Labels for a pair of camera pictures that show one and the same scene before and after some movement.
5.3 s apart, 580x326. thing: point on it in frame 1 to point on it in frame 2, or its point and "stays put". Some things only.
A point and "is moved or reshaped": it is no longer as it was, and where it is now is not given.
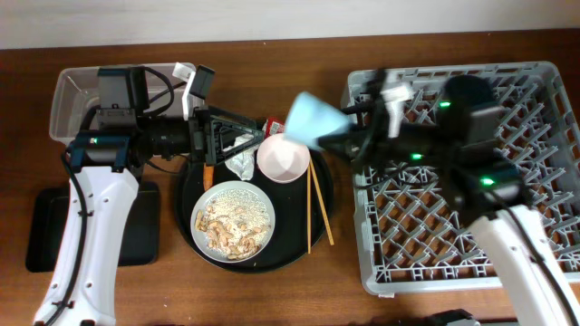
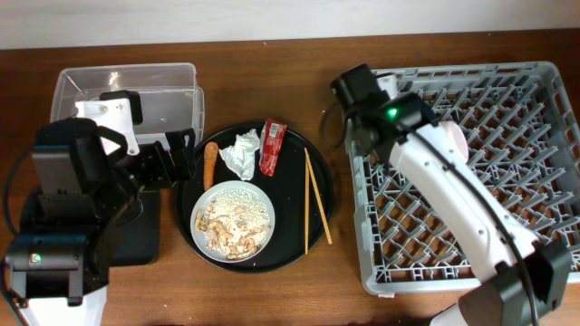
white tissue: x=243 y=165 stays put
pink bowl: x=281 y=160 is moved or reshaped
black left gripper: x=204 y=147 to x=163 y=170
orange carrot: x=207 y=176 stays put
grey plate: x=233 y=222 stays put
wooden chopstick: x=323 y=207 stays put
